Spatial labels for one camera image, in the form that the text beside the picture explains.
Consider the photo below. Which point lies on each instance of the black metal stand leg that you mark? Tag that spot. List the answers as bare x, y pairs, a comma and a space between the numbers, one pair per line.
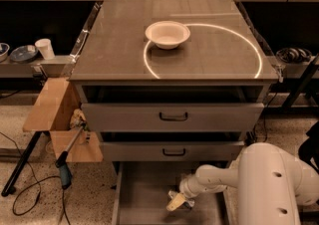
24, 156

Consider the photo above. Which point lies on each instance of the middle grey drawer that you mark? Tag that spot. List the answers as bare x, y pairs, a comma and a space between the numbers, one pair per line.
171, 150

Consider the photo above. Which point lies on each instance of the blue handled tool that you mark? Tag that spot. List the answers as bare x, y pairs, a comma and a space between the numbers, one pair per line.
61, 162

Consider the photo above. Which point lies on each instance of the white paper bowl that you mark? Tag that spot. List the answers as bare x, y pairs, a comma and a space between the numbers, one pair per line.
167, 35

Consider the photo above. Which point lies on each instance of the grey bowl at edge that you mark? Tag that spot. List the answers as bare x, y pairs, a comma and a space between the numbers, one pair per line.
4, 49

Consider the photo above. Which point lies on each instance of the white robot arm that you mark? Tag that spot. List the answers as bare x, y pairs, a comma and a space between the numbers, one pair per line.
271, 185

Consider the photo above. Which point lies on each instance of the bottom grey drawer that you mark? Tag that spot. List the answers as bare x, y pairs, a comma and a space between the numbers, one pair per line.
142, 196

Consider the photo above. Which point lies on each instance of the top grey drawer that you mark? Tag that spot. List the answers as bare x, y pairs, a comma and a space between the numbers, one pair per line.
172, 117

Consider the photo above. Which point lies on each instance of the grey drawer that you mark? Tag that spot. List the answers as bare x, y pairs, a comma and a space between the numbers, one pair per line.
172, 117
142, 196
171, 150

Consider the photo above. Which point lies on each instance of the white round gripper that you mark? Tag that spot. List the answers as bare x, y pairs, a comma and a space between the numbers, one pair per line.
186, 189

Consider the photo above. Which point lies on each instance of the blue bowl on shelf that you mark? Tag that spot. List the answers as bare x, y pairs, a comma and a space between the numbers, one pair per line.
24, 54

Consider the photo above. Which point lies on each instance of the crumpled beige cloth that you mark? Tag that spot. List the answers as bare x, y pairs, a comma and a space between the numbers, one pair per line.
78, 119

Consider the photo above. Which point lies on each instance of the white paper cup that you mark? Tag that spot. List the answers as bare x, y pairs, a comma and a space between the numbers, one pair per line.
45, 48

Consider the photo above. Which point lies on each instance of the grey drawer cabinet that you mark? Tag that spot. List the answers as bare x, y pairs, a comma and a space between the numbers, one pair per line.
220, 63

